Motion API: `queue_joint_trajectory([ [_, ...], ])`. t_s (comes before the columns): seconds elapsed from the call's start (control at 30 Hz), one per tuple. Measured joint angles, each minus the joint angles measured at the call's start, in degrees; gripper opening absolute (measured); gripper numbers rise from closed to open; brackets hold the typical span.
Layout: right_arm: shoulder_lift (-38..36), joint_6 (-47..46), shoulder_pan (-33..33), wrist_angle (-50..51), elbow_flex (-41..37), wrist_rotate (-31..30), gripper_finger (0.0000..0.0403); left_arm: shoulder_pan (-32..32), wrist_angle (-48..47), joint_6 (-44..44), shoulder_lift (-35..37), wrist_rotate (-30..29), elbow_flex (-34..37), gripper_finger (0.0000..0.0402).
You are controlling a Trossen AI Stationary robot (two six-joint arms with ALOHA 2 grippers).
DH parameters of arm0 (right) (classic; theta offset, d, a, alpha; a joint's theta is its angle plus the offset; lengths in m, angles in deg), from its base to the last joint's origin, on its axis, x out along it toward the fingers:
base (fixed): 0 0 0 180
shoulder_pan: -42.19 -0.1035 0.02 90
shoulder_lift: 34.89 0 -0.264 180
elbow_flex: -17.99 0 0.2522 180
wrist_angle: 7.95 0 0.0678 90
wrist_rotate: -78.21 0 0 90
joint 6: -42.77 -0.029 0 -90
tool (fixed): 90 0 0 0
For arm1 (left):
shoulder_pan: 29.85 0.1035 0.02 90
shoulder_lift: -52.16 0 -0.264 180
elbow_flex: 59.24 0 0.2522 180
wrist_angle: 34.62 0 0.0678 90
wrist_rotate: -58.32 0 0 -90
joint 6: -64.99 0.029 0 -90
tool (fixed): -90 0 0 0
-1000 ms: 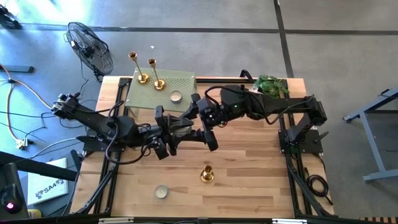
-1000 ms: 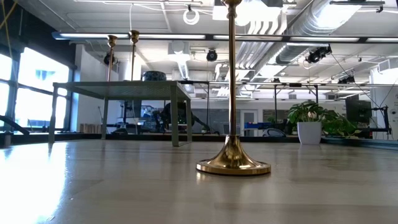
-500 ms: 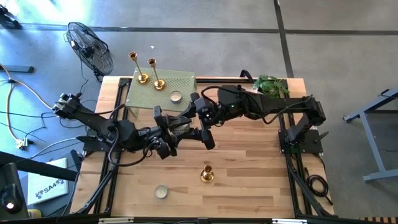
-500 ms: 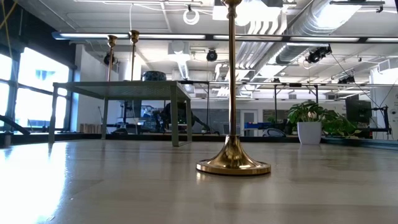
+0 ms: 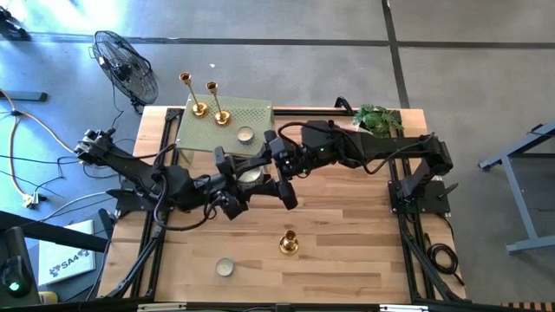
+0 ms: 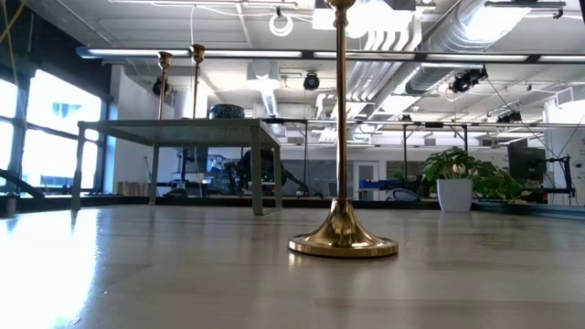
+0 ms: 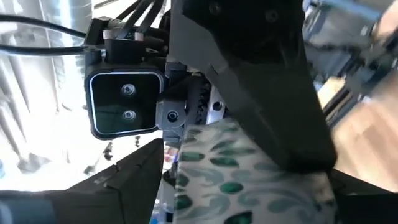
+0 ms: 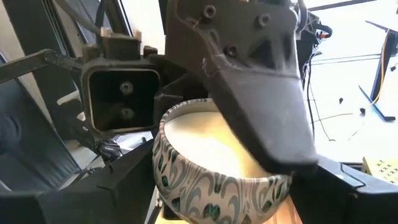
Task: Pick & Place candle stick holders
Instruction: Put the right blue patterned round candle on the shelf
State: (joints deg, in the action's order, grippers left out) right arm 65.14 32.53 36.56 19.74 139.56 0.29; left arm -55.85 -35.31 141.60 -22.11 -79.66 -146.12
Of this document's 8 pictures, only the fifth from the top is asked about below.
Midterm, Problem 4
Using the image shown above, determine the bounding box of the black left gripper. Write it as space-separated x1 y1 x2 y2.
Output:
201 146 263 221

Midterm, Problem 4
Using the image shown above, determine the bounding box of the white strip on frame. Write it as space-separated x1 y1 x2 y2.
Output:
137 302 187 312
379 304 429 312

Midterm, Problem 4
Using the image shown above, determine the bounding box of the white candle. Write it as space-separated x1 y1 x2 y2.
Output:
236 125 256 144
238 166 264 188
215 257 236 278

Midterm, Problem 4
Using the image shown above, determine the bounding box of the black curved bracket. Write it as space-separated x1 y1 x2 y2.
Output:
333 95 356 116

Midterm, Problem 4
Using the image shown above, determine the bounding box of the green perforated metal shelf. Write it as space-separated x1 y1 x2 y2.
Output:
175 94 278 171

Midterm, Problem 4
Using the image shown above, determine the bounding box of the black flat bar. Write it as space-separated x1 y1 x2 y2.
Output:
0 89 49 104

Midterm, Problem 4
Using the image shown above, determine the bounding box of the yellow extension cord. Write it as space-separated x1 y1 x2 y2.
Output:
0 88 82 155
8 113 40 210

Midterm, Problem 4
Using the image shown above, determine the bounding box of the black floor fan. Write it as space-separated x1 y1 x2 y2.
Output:
88 29 160 114

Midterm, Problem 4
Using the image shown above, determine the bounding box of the green plant in white pot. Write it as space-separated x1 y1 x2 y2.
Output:
351 103 405 140

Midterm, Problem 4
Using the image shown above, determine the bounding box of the brass candlestick holder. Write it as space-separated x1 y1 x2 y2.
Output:
279 230 300 256
206 81 232 127
179 71 210 119

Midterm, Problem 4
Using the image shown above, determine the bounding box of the small yellow object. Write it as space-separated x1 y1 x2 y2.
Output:
37 290 59 306

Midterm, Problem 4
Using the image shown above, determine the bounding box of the coiled black cable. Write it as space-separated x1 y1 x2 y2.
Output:
422 231 466 287

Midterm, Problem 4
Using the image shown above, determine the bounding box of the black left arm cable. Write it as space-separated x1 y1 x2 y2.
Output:
151 142 218 231

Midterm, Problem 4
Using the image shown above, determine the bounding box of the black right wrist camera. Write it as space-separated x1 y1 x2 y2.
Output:
280 137 305 179

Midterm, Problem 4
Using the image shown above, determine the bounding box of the white printed box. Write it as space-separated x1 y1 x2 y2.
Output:
37 219 97 287

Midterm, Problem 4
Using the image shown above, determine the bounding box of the black aluminium frame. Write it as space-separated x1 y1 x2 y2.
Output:
97 106 469 312

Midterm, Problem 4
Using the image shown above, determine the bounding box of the glowing computer mouse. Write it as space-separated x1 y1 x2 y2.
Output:
2 255 32 299

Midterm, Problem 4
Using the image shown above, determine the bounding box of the grey metal table frame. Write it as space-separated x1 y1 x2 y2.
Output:
478 122 555 256

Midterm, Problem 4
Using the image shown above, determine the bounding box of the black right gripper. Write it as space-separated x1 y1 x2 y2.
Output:
255 129 299 211

